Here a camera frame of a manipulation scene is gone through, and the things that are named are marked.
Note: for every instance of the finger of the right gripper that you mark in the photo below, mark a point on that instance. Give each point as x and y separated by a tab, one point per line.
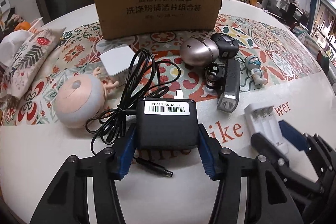
293	180
318	151

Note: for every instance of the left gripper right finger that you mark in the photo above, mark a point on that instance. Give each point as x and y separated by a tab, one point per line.
249	188

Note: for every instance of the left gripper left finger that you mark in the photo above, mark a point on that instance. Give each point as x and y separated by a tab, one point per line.
66	198

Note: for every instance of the white battery charger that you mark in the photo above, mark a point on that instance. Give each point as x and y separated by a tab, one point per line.
260	118

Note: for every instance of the black flashlight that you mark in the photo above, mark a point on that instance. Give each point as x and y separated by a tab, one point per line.
229	88

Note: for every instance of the small astronaut figurine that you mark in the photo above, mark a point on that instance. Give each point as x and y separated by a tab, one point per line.
253	65

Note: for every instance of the pink round doll head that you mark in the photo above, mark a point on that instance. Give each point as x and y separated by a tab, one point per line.
81	98

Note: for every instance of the black round cable hub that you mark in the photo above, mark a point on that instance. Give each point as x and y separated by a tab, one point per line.
228	47

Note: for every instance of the black power adapter with cable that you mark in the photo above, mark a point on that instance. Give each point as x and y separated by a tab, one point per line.
161	124

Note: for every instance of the rose gold egg-shaped device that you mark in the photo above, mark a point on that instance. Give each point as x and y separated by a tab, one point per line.
198	51

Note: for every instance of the white square charger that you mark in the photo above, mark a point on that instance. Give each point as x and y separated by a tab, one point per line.
117	62

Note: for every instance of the floral fabric tissue pouch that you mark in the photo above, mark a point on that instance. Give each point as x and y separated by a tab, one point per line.
27	61

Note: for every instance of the white fruit basket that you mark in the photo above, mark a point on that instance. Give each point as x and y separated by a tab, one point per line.
36	25

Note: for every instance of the orange fruit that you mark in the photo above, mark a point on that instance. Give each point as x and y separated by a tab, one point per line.
24	25

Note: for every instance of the black clip mount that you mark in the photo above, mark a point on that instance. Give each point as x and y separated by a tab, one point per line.
215	75

